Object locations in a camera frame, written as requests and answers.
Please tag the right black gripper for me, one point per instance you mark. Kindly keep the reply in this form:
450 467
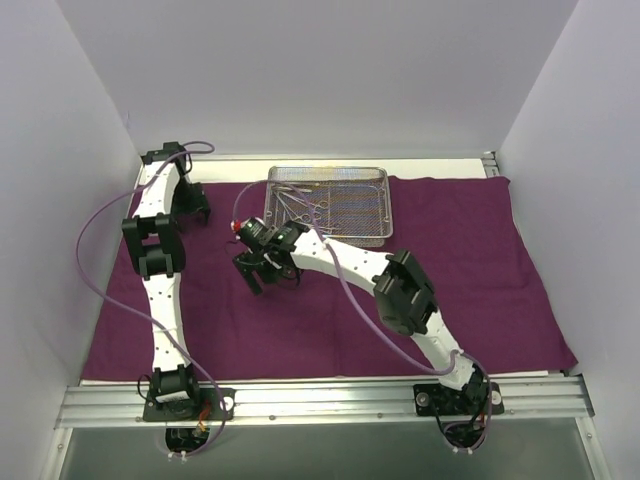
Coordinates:
251 263

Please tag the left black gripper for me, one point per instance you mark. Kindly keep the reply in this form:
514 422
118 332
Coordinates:
194 208

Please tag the steel forceps clamp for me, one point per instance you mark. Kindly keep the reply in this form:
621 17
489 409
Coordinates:
314 207

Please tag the wire mesh instrument tray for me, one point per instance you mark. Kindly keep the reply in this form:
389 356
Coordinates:
358 197

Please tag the steel surgical scissors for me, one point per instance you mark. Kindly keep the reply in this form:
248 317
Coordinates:
308 217

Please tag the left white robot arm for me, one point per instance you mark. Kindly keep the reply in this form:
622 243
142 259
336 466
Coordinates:
152 235

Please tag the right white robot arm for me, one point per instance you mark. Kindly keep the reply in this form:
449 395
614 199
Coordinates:
390 291

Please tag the steel tweezers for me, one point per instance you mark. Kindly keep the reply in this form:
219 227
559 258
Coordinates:
292 188

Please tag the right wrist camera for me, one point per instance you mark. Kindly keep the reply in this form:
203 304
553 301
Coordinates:
250 232

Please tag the back aluminium rail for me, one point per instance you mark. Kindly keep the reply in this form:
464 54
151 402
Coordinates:
200 156

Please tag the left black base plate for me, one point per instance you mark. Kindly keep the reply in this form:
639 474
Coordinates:
220 402

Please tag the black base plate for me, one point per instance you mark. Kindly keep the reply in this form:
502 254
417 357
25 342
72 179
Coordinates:
220 402
434 398

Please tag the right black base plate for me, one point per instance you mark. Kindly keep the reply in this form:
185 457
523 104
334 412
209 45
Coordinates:
434 398

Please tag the front aluminium rail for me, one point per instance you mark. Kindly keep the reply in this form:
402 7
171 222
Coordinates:
321 401

